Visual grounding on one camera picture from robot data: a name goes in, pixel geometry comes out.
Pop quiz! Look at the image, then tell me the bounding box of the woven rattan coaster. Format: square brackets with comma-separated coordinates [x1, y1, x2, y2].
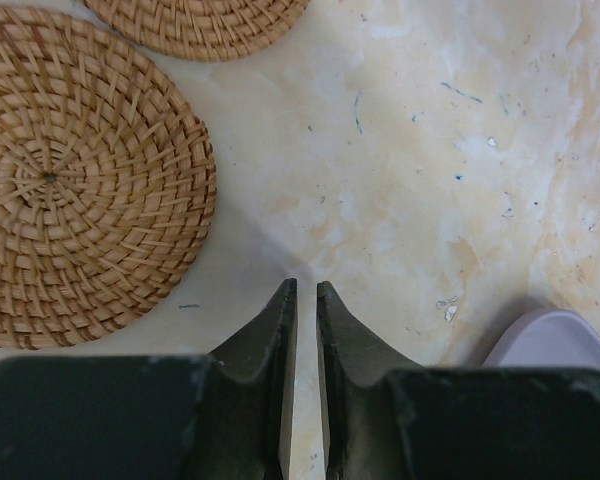
[0, 5, 217, 350]
[85, 0, 309, 62]

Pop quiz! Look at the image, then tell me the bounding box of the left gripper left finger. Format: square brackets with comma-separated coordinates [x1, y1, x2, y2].
[181, 278, 298, 479]

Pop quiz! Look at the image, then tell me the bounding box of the lavender plastic tray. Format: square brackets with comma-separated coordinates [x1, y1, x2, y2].
[484, 309, 600, 371]

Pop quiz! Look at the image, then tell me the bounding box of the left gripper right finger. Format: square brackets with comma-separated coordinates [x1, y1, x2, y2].
[316, 281, 417, 479]

